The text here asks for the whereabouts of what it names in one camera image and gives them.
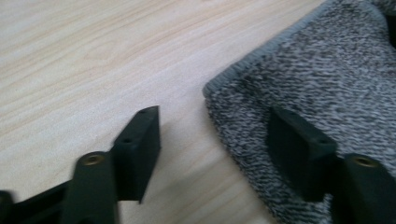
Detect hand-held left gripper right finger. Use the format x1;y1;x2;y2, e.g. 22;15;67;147
268;106;396;224

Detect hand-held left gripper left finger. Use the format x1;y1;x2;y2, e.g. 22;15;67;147
60;105;162;224

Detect gray knitted cloth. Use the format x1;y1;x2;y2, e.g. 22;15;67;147
202;0;396;224

